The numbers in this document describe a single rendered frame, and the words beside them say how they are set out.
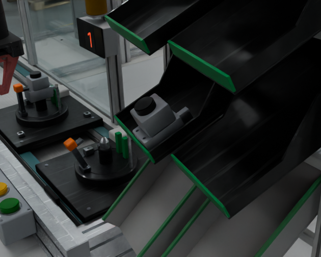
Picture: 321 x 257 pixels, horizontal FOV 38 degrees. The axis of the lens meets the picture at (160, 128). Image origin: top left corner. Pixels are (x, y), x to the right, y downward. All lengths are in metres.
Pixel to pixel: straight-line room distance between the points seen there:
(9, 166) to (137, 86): 0.71
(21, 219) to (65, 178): 0.13
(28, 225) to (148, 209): 0.29
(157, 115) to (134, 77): 1.17
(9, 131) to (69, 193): 0.34
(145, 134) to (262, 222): 0.21
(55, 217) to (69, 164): 0.17
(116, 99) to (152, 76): 0.60
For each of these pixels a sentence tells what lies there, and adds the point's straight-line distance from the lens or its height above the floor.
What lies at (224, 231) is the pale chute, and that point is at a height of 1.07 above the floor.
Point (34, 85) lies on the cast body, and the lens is 1.26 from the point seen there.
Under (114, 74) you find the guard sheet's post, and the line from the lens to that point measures 1.19.
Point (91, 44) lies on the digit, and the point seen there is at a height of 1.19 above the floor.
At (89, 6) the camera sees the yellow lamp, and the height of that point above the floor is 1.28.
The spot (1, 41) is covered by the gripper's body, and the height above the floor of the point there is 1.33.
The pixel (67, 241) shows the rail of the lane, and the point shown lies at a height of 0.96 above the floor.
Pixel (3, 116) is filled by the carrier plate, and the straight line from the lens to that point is 1.36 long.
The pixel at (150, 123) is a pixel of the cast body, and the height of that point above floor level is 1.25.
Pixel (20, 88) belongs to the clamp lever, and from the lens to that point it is 1.27.
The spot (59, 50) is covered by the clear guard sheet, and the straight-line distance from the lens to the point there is 1.49.
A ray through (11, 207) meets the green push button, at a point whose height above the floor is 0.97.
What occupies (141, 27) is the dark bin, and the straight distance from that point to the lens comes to 0.66.
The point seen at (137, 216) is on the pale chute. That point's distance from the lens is 0.84.
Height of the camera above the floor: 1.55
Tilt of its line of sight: 29 degrees down
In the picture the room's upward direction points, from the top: 2 degrees counter-clockwise
